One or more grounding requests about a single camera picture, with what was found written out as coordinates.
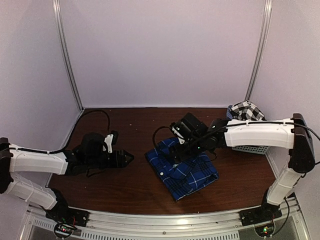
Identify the green circuit board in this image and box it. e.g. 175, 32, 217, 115
53, 223, 74, 239
254, 224, 275, 238

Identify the black white checked shirt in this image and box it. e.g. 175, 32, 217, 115
231, 100, 266, 121

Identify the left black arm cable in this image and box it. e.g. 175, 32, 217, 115
9, 109, 111, 155

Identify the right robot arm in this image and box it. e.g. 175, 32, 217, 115
169, 113, 316, 221

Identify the light blue plastic basket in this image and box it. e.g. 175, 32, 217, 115
232, 145, 270, 155

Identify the left green circuit board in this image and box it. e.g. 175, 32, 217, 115
53, 223, 74, 239

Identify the small blue gingham shirt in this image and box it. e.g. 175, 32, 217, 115
226, 105, 234, 120

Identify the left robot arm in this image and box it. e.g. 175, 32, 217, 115
0, 131, 134, 222

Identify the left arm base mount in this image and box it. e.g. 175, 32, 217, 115
44, 188, 89, 227

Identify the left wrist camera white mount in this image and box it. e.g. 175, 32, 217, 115
103, 130, 119, 154

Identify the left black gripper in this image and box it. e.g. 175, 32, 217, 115
86, 149, 134, 169

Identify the right green circuit board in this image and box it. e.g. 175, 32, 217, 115
254, 224, 275, 238

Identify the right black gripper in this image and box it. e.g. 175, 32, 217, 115
169, 136, 206, 164

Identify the blue plaid long sleeve shirt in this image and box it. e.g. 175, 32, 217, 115
145, 137, 220, 201

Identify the aluminium frame post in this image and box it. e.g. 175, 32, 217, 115
244, 0, 273, 101
52, 0, 84, 111

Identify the front aluminium rail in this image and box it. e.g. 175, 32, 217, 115
24, 208, 308, 240

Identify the left aluminium frame post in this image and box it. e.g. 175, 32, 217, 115
52, 0, 84, 111

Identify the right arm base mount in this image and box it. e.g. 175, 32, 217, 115
239, 194, 283, 227

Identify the right aluminium frame post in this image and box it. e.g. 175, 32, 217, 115
244, 0, 273, 101

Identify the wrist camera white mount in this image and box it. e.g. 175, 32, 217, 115
169, 122, 185, 145
103, 130, 119, 154

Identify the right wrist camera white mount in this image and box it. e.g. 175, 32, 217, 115
169, 122, 185, 145

